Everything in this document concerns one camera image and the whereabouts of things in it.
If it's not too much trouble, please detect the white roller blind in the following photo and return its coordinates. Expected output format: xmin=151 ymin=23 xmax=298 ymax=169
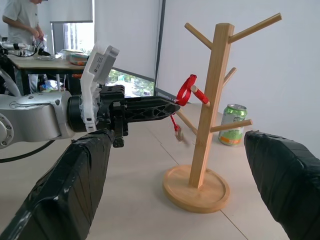
xmin=94 ymin=0 xmax=166 ymax=82
xmin=37 ymin=0 xmax=94 ymax=25

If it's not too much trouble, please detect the wooden tree stand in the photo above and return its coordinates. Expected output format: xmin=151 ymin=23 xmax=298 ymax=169
xmin=162 ymin=13 xmax=283 ymax=214

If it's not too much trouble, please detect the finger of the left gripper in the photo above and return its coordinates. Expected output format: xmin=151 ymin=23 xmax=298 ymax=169
xmin=124 ymin=96 xmax=182 ymax=124

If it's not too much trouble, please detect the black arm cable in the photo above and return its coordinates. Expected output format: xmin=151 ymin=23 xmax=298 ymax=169
xmin=0 ymin=139 xmax=55 ymax=164

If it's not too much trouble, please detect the green and orange package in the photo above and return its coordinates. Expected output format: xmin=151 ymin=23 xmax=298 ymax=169
xmin=65 ymin=51 xmax=90 ymax=66

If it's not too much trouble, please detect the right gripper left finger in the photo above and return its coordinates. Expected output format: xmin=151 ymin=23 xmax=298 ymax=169
xmin=0 ymin=129 xmax=112 ymax=240

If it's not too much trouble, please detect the person in white t-shirt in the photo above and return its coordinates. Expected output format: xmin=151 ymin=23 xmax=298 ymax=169
xmin=1 ymin=0 xmax=46 ymax=57

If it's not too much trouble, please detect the red keychain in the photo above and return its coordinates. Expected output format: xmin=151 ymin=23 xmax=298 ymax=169
xmin=170 ymin=73 xmax=211 ymax=146

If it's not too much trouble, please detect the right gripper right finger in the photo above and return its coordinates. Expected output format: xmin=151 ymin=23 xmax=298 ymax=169
xmin=243 ymin=129 xmax=320 ymax=240

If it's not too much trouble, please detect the wooden background table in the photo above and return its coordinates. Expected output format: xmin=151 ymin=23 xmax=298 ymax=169
xmin=7 ymin=53 xmax=87 ymax=96

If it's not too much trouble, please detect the green drink can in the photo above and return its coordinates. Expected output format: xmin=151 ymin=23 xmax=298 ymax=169
xmin=217 ymin=103 xmax=248 ymax=147

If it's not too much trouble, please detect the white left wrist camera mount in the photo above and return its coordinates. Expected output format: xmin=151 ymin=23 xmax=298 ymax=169
xmin=80 ymin=41 xmax=120 ymax=133

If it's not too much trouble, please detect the black equipment with white tube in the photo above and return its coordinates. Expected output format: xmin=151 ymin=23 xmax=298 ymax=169
xmin=0 ymin=53 xmax=23 ymax=97

